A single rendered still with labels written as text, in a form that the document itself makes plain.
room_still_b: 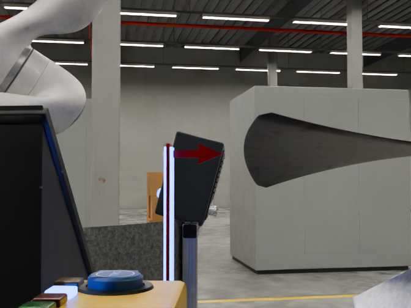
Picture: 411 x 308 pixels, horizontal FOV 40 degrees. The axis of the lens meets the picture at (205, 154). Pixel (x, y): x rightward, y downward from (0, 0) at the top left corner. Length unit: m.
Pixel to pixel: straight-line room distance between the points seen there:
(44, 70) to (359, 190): 6.32
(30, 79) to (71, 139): 5.52
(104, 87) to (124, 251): 2.62
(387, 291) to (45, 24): 0.73
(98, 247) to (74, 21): 1.44
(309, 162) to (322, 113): 6.32
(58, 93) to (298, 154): 0.51
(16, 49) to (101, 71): 3.86
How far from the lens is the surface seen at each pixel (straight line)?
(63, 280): 0.43
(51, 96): 1.04
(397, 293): 0.69
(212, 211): 1.27
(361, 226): 7.22
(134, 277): 0.41
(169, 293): 0.41
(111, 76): 4.91
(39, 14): 1.08
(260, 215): 6.77
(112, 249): 2.43
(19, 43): 1.08
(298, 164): 0.73
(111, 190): 4.84
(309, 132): 0.61
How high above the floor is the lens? 1.15
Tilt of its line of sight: 2 degrees up
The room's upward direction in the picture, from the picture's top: straight up
